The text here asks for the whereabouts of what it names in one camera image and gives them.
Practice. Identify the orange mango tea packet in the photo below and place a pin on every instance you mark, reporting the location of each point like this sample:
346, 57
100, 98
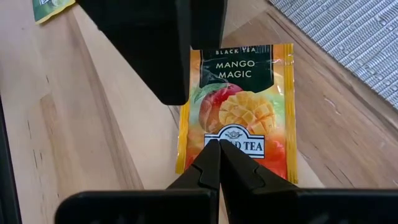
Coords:
242, 109

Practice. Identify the grey woven placemat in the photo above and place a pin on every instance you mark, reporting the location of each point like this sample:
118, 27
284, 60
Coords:
357, 37

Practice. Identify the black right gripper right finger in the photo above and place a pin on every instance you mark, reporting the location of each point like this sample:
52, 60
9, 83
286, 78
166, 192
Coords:
245, 180

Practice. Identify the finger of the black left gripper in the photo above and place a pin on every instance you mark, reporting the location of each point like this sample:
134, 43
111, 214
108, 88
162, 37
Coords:
149, 46
206, 25

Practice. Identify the black aluminium rig frame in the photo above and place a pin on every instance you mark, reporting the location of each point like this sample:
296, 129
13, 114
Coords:
6, 186

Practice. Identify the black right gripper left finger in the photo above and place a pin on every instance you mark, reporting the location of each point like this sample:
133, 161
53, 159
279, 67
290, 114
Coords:
199, 177

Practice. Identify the green lemon lime tea packet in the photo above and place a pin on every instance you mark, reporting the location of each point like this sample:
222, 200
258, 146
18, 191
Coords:
49, 11

